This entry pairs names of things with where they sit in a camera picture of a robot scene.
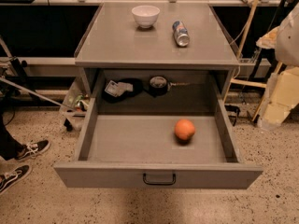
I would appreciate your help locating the black trouser leg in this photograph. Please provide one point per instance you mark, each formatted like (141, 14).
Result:
(9, 147)

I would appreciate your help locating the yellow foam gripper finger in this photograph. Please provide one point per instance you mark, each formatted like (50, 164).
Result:
(281, 97)

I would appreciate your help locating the orange fruit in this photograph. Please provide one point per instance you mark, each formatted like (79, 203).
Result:
(184, 129)

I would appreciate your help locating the black white sneaker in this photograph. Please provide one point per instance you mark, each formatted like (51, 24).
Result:
(8, 179)
(33, 149)

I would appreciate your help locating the black white sneaker upper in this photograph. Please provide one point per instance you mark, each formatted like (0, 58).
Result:
(33, 149)

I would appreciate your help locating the blue silver soda can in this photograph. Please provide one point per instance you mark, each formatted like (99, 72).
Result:
(180, 34)

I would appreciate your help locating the grey open top drawer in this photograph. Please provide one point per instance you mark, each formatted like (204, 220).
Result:
(114, 151)

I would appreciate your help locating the wooden easel frame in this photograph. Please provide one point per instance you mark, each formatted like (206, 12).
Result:
(250, 33)

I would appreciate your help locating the grey metal pole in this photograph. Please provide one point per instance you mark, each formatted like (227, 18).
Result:
(31, 92)

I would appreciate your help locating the grey cabinet counter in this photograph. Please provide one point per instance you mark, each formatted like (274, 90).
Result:
(113, 40)

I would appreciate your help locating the white ceramic bowl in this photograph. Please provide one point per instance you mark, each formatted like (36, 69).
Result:
(145, 16)

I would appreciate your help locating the clear plastic bin with items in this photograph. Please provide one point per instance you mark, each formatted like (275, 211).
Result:
(75, 104)

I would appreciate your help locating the black drawer handle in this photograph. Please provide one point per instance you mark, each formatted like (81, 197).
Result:
(159, 180)

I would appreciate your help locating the black cloth with white packet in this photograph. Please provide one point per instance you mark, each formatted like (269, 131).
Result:
(117, 91)

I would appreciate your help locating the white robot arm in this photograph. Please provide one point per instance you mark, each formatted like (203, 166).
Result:
(284, 39)

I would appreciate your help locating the black white sneaker lower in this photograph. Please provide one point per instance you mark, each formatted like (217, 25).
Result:
(8, 179)

